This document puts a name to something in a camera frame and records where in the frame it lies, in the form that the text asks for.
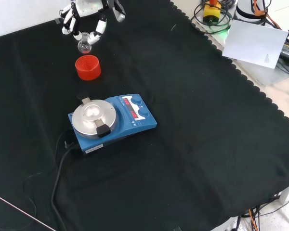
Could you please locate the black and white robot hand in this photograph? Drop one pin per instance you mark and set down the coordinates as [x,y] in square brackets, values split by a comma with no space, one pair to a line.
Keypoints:
[88,7]

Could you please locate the clear glass round-bottom flask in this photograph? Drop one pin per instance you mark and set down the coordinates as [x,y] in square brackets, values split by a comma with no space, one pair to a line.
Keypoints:
[84,45]

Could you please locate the blue heater with steel plate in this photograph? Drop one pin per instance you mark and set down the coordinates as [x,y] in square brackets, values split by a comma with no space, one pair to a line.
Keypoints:
[125,125]

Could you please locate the yellow stop button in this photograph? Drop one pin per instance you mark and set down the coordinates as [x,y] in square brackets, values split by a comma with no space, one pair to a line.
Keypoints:
[211,13]

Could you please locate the black bench cloth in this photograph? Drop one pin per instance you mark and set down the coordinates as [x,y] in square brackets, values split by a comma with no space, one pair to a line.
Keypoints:
[173,134]

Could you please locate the pale board sheet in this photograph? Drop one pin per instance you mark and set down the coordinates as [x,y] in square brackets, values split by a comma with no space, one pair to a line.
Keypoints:
[254,44]

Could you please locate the thin metal rod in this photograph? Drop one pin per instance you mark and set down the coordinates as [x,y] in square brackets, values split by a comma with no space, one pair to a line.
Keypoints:
[26,213]

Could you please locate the white table leg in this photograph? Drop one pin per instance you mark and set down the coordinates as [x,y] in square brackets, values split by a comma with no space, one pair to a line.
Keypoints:
[288,193]

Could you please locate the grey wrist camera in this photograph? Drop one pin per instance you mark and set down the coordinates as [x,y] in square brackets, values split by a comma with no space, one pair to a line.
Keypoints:
[119,14]

